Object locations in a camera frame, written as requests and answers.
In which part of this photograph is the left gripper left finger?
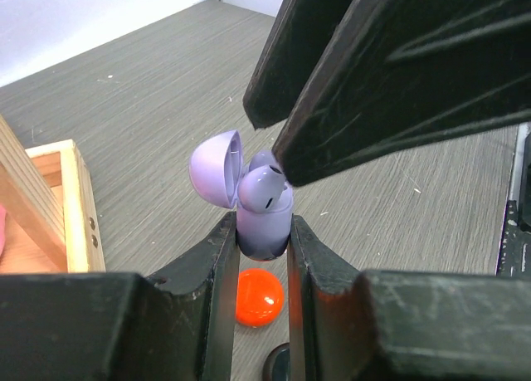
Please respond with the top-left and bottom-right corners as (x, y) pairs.
(148, 212), (240, 380)

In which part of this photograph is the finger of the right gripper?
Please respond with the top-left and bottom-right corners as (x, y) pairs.
(274, 0), (530, 187)
(242, 0), (353, 129)

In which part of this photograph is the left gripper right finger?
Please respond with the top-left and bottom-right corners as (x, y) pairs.
(287, 215), (373, 380)

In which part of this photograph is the black earbud case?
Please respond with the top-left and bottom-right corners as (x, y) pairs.
(262, 343), (290, 381)

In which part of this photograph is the red earbud case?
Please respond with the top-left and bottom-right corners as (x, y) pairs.
(236, 268), (285, 328)

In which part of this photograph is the purple earbud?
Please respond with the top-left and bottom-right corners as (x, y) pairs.
(248, 149), (280, 172)
(237, 165), (285, 213)

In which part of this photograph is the purple earbud case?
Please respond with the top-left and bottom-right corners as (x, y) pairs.
(189, 130), (294, 261)

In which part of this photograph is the wooden clothes rack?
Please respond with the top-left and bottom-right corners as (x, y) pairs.
(1, 121), (105, 274)

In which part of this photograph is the pink t-shirt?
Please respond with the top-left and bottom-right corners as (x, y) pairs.
(0, 205), (7, 256)

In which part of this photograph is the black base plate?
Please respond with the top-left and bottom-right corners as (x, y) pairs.
(495, 131), (531, 278)

